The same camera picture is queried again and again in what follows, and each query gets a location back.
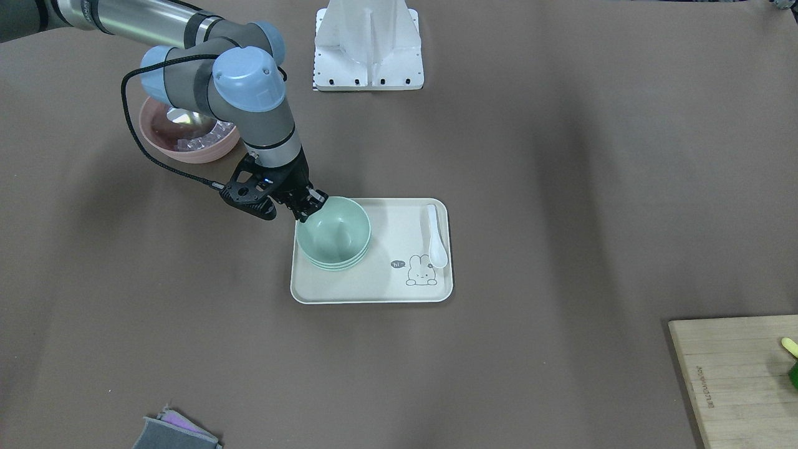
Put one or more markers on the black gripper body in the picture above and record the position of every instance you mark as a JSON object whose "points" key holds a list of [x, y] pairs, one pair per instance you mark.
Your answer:
{"points": [[293, 181]]}

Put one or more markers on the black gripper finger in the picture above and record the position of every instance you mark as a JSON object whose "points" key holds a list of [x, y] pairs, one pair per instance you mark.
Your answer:
{"points": [[299, 208], [317, 199]]}

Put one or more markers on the green bowl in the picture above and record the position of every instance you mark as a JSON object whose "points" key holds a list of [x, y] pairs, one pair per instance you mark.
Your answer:
{"points": [[339, 266], [341, 220], [334, 256]]}

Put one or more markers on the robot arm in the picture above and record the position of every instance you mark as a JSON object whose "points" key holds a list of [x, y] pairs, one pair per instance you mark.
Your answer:
{"points": [[202, 63]]}

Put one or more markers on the green bowl bottom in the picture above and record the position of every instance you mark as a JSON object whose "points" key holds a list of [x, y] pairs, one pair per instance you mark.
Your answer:
{"points": [[339, 266]]}

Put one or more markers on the white rabbit tray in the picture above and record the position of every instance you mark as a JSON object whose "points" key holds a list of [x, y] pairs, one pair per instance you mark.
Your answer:
{"points": [[396, 267]]}

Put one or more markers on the pink bowl with ice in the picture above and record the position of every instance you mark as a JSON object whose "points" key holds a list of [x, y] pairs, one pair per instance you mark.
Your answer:
{"points": [[170, 139]]}

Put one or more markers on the metal ice scoop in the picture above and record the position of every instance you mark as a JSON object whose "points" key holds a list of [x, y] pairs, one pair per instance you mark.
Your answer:
{"points": [[182, 117]]}

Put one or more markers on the white plastic spoon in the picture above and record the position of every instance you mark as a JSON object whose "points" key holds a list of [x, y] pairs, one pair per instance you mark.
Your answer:
{"points": [[436, 249]]}

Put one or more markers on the grey folded cloth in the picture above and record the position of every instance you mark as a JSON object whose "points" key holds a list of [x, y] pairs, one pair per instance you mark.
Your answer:
{"points": [[171, 429]]}

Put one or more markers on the bamboo cutting board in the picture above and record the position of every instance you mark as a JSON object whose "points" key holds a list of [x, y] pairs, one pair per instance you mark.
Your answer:
{"points": [[736, 373]]}

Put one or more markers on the yellow plastic knife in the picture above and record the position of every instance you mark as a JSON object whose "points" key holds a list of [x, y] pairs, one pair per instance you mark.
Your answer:
{"points": [[790, 346]]}

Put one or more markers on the green lime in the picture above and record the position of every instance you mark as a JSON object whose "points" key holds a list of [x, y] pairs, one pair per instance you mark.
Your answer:
{"points": [[792, 374]]}

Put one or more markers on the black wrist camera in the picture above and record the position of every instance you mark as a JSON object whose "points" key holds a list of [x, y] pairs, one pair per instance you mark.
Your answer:
{"points": [[249, 189]]}

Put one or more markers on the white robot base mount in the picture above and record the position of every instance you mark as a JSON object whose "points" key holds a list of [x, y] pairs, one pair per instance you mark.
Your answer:
{"points": [[367, 46]]}

